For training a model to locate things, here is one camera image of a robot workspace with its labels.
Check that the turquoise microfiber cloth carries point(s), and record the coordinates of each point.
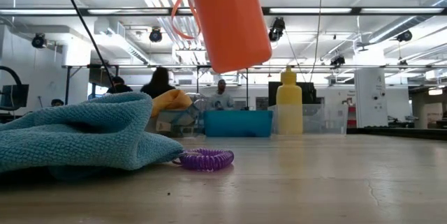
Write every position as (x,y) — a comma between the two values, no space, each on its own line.
(87,140)

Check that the black ceiling camera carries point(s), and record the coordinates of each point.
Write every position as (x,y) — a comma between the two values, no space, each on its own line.
(155,35)
(337,60)
(276,28)
(38,41)
(404,36)

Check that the large black monitor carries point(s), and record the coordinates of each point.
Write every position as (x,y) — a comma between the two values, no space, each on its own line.
(309,93)

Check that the black overhead frame beam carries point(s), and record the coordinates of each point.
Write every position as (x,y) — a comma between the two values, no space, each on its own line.
(356,11)

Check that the clear plastic bin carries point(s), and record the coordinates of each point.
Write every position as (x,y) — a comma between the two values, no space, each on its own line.
(324,119)
(204,123)

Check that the orange microfiber cloth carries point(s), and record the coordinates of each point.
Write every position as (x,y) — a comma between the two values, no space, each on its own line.
(171,100)

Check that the teal plastic bin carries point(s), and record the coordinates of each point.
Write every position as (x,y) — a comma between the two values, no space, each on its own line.
(251,126)

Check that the red-orange plastic bottle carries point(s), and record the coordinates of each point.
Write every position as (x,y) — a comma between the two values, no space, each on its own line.
(230,25)

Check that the small black monitor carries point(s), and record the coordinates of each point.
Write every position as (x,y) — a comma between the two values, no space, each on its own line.
(19,96)

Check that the white cabinet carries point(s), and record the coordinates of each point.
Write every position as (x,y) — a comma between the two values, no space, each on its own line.
(370,98)

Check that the person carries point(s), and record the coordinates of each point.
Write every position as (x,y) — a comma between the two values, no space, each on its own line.
(159,84)
(119,87)
(57,103)
(221,98)

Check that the black aluminium table frame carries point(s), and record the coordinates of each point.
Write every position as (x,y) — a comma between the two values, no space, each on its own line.
(401,134)

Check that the yellow plastic bottle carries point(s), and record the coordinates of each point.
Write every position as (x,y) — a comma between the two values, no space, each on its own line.
(289,102)

